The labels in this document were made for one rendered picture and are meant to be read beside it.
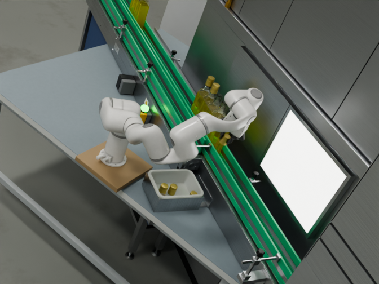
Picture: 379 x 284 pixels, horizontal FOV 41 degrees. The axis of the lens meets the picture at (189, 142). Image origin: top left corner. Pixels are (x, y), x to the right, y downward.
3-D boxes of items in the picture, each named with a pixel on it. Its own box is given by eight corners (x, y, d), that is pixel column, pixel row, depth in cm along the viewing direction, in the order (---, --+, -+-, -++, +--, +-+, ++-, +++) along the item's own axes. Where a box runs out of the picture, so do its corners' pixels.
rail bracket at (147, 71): (146, 86, 268) (154, 65, 261) (134, 85, 265) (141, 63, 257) (144, 81, 271) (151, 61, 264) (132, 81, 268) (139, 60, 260)
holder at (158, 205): (208, 209, 227) (214, 196, 223) (153, 212, 214) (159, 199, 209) (194, 182, 239) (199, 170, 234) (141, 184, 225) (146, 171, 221)
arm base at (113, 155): (106, 172, 220) (115, 146, 211) (88, 155, 225) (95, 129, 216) (131, 162, 231) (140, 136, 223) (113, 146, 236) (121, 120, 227)
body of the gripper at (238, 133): (256, 116, 204) (245, 132, 213) (237, 101, 206) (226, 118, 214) (248, 125, 199) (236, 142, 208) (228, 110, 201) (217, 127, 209)
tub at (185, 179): (199, 209, 224) (206, 195, 219) (153, 212, 213) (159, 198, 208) (185, 182, 236) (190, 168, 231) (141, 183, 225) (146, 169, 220)
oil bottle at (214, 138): (217, 158, 238) (234, 123, 226) (207, 158, 235) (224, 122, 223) (212, 150, 241) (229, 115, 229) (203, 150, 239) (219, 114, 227)
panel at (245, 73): (312, 238, 199) (356, 176, 180) (307, 239, 197) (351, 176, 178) (219, 103, 259) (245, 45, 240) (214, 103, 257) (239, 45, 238)
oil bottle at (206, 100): (203, 134, 249) (219, 100, 237) (193, 134, 246) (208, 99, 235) (199, 127, 253) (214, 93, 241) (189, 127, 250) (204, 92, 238)
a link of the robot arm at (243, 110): (194, 121, 193) (239, 96, 198) (212, 147, 189) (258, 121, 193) (194, 111, 185) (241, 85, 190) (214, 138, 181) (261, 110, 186)
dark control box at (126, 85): (132, 95, 281) (136, 83, 276) (119, 94, 277) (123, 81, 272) (128, 87, 286) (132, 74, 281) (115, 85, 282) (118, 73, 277)
